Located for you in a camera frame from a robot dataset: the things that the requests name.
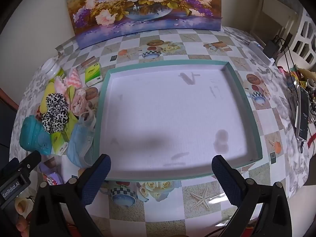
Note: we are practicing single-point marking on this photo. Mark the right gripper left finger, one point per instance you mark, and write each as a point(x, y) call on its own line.
point(47, 215)

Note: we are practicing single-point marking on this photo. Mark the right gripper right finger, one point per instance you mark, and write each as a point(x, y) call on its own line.
point(274, 217)

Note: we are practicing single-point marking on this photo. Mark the purple wet wipes pack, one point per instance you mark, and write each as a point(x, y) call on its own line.
point(50, 175)

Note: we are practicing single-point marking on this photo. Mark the lime green cloth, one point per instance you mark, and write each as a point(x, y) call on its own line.
point(60, 140)

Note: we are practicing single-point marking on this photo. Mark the blue face mask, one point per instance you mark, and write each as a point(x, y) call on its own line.
point(80, 151)

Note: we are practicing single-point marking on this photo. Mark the leopard print scrunchie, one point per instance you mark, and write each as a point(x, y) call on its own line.
point(55, 119)

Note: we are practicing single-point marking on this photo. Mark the yellow sponge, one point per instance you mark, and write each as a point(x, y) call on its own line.
point(50, 89)

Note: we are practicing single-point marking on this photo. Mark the pink floral scrunchie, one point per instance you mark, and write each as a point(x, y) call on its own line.
point(78, 104)

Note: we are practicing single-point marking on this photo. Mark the green tissue pack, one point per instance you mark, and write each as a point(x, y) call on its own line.
point(93, 75)

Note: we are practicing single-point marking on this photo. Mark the pink fuzzy cloth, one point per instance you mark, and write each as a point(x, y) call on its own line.
point(72, 80)

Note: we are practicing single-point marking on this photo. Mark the person left hand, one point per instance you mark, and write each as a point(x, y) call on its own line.
point(24, 207)

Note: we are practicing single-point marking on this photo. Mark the teal plastic case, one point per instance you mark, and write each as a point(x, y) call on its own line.
point(33, 137)

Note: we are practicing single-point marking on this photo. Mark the white green pill bottle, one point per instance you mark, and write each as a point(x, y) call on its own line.
point(52, 69)

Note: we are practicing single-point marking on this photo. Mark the black smartphone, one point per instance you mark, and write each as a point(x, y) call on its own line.
point(302, 115)

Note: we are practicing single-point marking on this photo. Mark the teal white shallow box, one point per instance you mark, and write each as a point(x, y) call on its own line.
point(166, 120)

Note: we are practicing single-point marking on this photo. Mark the white power strip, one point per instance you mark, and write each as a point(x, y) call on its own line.
point(258, 50)

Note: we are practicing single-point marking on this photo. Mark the white lattice chair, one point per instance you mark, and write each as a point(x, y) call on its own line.
point(300, 48)

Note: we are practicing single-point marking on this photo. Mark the black power adapter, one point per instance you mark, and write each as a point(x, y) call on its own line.
point(271, 48)

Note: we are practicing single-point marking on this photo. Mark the flower painting canvas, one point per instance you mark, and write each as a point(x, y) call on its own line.
point(96, 21)

